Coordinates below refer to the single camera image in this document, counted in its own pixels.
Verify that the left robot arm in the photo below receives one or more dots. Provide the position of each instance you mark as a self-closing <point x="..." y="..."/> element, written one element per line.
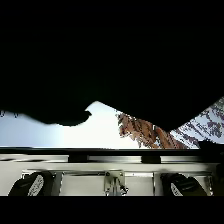
<point x="31" y="185"/>

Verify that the black garment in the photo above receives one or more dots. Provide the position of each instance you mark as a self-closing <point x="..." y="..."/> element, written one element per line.
<point x="113" y="66"/>

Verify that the silver frame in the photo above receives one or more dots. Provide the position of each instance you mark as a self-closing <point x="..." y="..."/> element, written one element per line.
<point x="100" y="166"/>

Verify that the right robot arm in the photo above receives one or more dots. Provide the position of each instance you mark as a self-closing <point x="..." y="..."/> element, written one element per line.
<point x="181" y="186"/>

